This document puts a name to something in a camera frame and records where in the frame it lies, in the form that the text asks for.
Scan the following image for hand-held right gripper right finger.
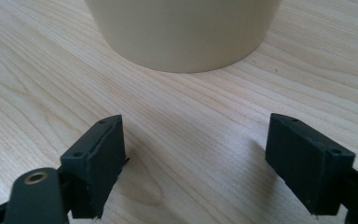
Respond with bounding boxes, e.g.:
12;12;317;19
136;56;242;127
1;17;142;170
264;112;357;217

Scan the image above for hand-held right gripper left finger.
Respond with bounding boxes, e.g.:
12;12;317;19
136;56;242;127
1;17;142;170
60;114;129;220

